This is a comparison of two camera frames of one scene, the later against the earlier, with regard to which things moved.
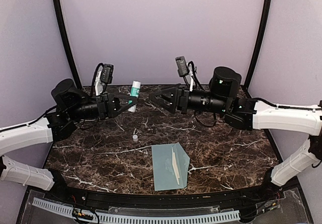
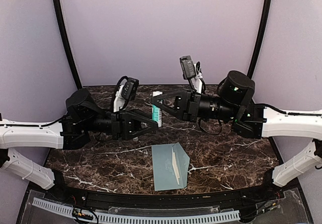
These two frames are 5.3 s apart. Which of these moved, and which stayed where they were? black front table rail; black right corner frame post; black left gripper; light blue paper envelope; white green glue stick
Moved: black left gripper; white green glue stick
Stayed: black right corner frame post; light blue paper envelope; black front table rail
